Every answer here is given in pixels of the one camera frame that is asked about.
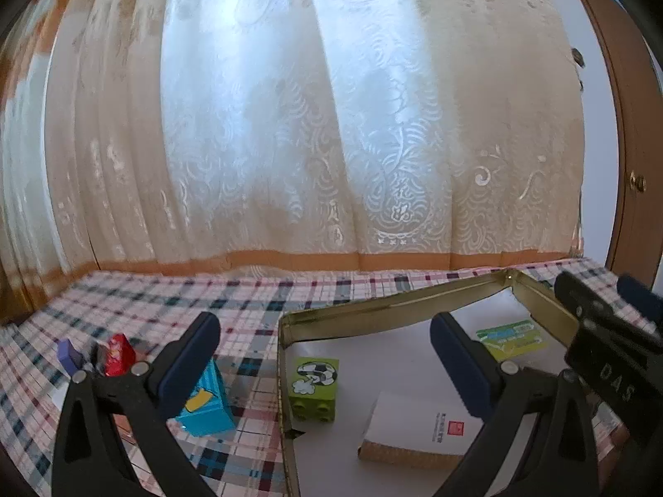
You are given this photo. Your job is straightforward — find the purple small block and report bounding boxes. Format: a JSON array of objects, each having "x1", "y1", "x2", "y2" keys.
[{"x1": 56, "y1": 339, "x2": 84, "y2": 376}]

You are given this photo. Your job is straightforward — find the white small box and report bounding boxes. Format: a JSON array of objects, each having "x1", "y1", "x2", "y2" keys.
[{"x1": 357, "y1": 393, "x2": 483, "y2": 470}]

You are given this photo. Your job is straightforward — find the gold metal tin tray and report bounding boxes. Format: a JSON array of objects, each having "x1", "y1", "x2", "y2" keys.
[{"x1": 278, "y1": 269, "x2": 578, "y2": 496}]

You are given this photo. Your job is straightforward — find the cream patterned curtain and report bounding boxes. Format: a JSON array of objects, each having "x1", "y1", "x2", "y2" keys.
[{"x1": 1, "y1": 0, "x2": 584, "y2": 321}]

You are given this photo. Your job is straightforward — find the curtain tieback hook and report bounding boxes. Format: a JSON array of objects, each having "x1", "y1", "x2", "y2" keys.
[{"x1": 571, "y1": 47, "x2": 586, "y2": 92}]

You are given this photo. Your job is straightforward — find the crumpled grey black wrapper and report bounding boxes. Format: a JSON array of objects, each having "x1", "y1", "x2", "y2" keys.
[{"x1": 89, "y1": 343, "x2": 107, "y2": 375}]

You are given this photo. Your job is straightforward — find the teal toy brick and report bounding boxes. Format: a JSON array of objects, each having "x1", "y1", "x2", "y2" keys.
[{"x1": 175, "y1": 359, "x2": 236, "y2": 437}]

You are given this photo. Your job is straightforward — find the dental floss pick box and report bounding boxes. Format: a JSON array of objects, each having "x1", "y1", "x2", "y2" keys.
[{"x1": 475, "y1": 320, "x2": 546, "y2": 361}]

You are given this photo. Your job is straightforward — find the white paper liner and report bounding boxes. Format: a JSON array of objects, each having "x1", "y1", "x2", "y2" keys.
[{"x1": 283, "y1": 290, "x2": 566, "y2": 496}]

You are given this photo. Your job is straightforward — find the brown wooden door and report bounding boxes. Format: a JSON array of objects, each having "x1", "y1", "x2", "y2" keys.
[{"x1": 580, "y1": 0, "x2": 662, "y2": 286}]

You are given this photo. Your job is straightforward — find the plaid tablecloth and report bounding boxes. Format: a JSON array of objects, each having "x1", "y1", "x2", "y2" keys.
[{"x1": 1, "y1": 264, "x2": 662, "y2": 496}]

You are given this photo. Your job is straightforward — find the red toy brick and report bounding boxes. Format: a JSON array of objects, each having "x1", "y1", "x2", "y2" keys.
[{"x1": 103, "y1": 333, "x2": 137, "y2": 377}]

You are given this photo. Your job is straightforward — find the brass door knob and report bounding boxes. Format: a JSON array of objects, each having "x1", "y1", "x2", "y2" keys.
[{"x1": 628, "y1": 171, "x2": 647, "y2": 193}]

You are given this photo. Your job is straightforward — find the green toy brick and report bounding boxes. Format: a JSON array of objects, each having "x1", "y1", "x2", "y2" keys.
[{"x1": 288, "y1": 357, "x2": 339, "y2": 423}]

